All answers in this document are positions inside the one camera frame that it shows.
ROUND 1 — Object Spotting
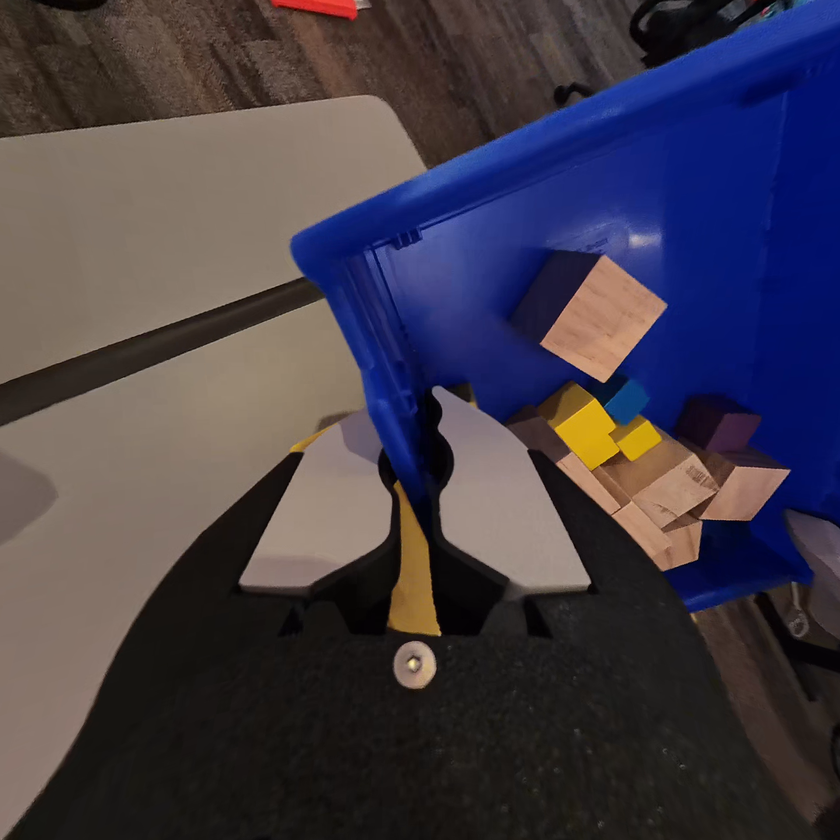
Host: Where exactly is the black office chair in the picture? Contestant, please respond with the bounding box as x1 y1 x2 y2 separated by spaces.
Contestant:
629 0 821 68

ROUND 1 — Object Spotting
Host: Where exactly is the pile of wooden cubes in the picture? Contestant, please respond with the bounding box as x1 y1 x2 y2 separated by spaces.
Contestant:
505 249 791 572

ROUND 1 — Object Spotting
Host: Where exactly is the yellow plastic bin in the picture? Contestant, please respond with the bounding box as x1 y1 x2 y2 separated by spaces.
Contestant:
289 423 442 637

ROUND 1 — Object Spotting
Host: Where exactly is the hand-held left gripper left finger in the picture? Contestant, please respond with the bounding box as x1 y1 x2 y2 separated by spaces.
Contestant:
238 410 398 599

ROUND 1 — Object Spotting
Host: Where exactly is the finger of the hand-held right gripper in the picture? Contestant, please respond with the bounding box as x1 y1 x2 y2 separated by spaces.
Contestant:
784 509 840 596

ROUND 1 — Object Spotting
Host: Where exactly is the blue plastic bin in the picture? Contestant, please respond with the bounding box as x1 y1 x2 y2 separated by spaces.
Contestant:
290 0 840 614

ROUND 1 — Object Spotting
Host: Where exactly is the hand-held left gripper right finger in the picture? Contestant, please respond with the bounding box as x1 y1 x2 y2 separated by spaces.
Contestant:
423 386 593 601

